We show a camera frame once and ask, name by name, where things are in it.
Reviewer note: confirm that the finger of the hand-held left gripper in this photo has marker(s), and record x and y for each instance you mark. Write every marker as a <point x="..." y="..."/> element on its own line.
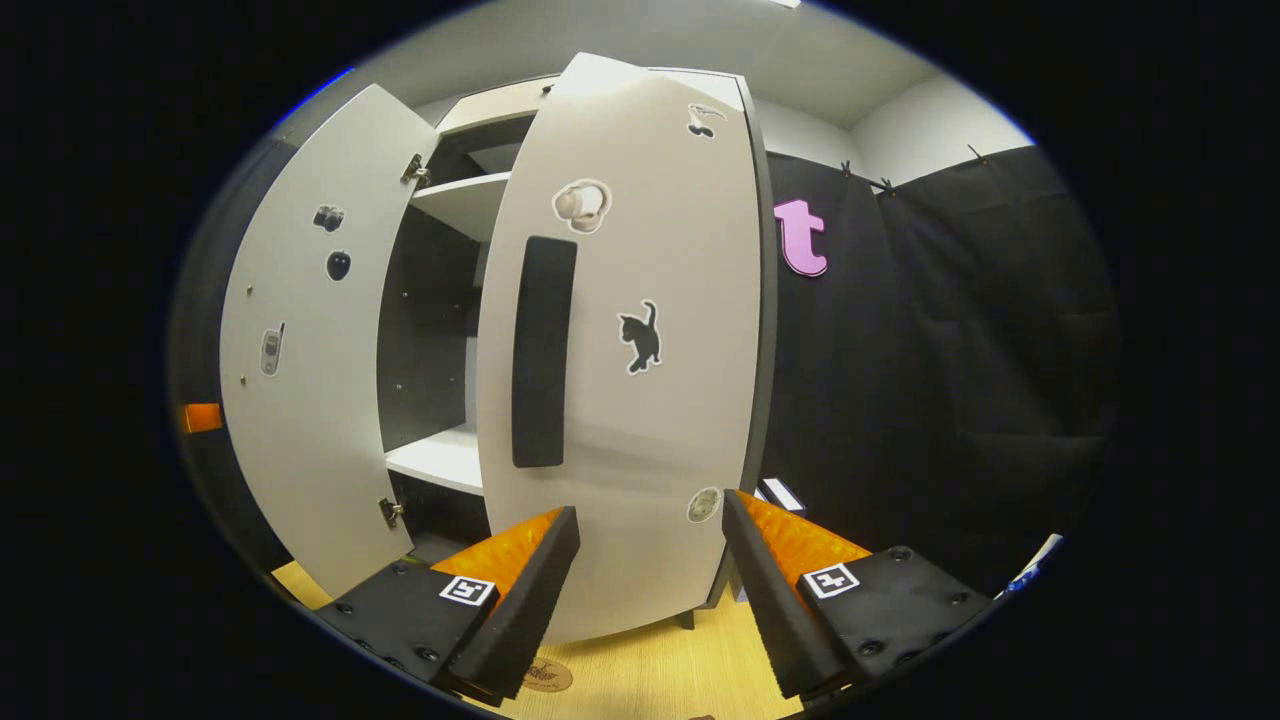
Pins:
<point x="203" y="418"/>

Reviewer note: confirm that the white door with headphones sticker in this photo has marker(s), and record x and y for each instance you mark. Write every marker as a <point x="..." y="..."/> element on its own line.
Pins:
<point x="660" y="450"/>

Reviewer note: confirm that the white and blue sheet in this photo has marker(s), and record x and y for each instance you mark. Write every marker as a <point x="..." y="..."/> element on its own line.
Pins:
<point x="1035" y="565"/>

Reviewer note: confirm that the white door with camera sticker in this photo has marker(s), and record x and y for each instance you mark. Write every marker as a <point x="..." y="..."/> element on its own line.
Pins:
<point x="300" y="450"/>

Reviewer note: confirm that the white cabinet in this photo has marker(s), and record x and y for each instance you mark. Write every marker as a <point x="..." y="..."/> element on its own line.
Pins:
<point x="440" y="460"/>

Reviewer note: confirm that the white cabinet drawer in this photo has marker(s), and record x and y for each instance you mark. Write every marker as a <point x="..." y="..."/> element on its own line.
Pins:
<point x="500" y="100"/>

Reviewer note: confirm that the black backdrop cloth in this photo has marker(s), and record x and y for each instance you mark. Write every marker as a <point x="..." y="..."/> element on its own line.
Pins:
<point x="950" y="350"/>

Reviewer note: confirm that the grey blue book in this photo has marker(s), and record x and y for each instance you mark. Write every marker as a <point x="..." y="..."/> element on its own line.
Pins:
<point x="742" y="590"/>

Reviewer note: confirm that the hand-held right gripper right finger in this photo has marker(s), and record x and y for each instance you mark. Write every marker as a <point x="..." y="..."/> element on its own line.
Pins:
<point x="775" y="600"/>

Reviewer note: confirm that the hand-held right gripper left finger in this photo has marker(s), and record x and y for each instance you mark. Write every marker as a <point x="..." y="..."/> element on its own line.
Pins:
<point x="525" y="610"/>

